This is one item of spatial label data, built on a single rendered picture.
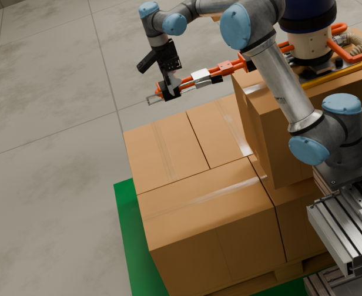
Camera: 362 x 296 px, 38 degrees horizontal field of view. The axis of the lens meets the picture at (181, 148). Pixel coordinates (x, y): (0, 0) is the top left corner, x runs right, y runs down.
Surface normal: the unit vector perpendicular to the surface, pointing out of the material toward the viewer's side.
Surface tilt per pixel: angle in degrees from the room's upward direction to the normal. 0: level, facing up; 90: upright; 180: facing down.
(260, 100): 1
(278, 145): 89
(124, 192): 0
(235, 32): 83
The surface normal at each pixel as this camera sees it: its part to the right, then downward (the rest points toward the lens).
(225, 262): 0.21, 0.56
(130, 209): -0.26, -0.76
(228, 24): -0.77, 0.45
